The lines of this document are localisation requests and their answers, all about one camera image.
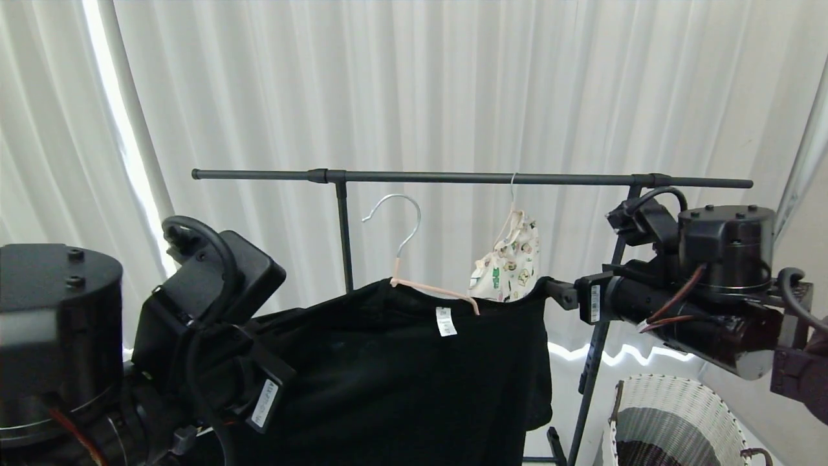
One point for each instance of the white laundry basket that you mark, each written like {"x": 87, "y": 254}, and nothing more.
{"x": 679, "y": 401}

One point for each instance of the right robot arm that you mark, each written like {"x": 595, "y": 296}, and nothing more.
{"x": 724, "y": 252}

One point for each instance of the black garment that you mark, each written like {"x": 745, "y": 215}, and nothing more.
{"x": 401, "y": 388}

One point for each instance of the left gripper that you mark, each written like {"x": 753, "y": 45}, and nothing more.
{"x": 259, "y": 382}

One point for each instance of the cream printed garment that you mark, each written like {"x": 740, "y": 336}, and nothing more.
{"x": 511, "y": 265}

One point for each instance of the black clothes rack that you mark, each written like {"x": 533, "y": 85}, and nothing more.
{"x": 453, "y": 177}

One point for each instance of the white curtain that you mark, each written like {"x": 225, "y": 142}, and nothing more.
{"x": 453, "y": 84}

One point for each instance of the pink clothes hanger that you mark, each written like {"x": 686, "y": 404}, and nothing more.
{"x": 427, "y": 288}
{"x": 513, "y": 191}

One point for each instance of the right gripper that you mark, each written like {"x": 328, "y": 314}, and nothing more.
{"x": 621, "y": 301}

